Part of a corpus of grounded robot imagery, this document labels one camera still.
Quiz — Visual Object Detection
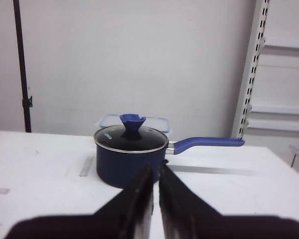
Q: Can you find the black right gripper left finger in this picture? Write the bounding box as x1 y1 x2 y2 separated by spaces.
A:
6 163 153 239

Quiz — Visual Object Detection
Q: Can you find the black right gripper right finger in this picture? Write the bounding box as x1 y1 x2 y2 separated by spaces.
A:
159 159 299 239

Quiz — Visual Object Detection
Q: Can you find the glass lid with blue knob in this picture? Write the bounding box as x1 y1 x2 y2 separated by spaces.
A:
94 114 168 153

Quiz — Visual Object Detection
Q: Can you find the clear plastic food container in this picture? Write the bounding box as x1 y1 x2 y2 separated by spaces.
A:
97 114 171 134

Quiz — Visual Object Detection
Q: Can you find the black tripod pole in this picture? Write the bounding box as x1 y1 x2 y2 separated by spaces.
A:
12 0 33 133

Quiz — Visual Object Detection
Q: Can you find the white slotted shelf upright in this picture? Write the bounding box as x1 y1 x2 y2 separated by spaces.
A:
230 0 299 140

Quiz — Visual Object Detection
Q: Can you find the blue saucepan with handle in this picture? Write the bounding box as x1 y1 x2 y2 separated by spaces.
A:
96 137 245 188

